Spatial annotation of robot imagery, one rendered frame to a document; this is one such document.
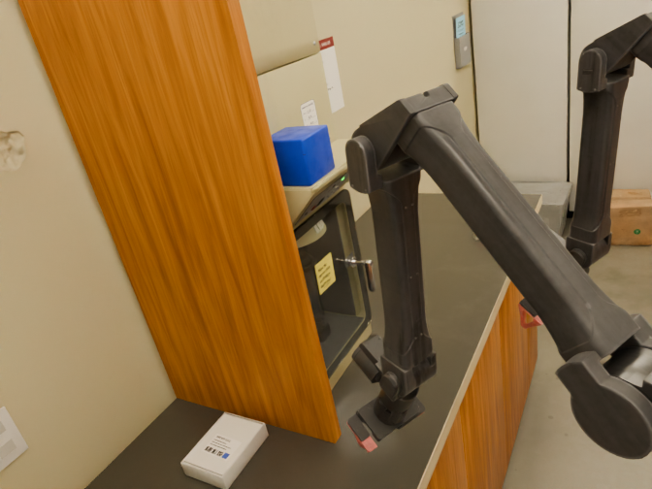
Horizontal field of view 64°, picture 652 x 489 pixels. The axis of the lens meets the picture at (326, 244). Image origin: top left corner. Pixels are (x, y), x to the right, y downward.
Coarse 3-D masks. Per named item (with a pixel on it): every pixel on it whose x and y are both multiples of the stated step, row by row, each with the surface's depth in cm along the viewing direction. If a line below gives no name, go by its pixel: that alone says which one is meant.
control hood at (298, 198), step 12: (336, 144) 122; (336, 156) 112; (336, 168) 105; (324, 180) 100; (348, 180) 127; (288, 192) 99; (300, 192) 98; (312, 192) 97; (288, 204) 101; (300, 204) 99; (300, 216) 105
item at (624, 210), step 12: (612, 192) 354; (624, 192) 351; (636, 192) 348; (648, 192) 345; (612, 204) 339; (624, 204) 336; (636, 204) 332; (648, 204) 329; (612, 216) 337; (624, 216) 334; (636, 216) 332; (648, 216) 329; (612, 228) 341; (624, 228) 338; (636, 228) 335; (648, 228) 333; (612, 240) 345; (624, 240) 342; (636, 240) 339; (648, 240) 336
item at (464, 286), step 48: (432, 240) 195; (432, 288) 165; (480, 288) 160; (432, 336) 143; (480, 336) 139; (336, 384) 133; (432, 384) 126; (144, 432) 130; (192, 432) 127; (288, 432) 121; (432, 432) 113; (96, 480) 119; (144, 480) 116; (192, 480) 114; (240, 480) 111; (288, 480) 109; (336, 480) 107; (384, 480) 104
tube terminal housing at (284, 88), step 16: (288, 64) 108; (304, 64) 112; (320, 64) 118; (272, 80) 103; (288, 80) 108; (304, 80) 112; (320, 80) 118; (272, 96) 103; (288, 96) 108; (304, 96) 113; (320, 96) 119; (272, 112) 103; (288, 112) 108; (320, 112) 119; (272, 128) 104; (336, 192) 127; (368, 336) 148; (352, 352) 140
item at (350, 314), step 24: (312, 216) 117; (336, 216) 125; (312, 240) 117; (336, 240) 126; (312, 264) 118; (336, 264) 127; (312, 288) 118; (336, 288) 128; (360, 288) 139; (336, 312) 128; (360, 312) 140; (336, 336) 129; (360, 336) 141; (336, 360) 130
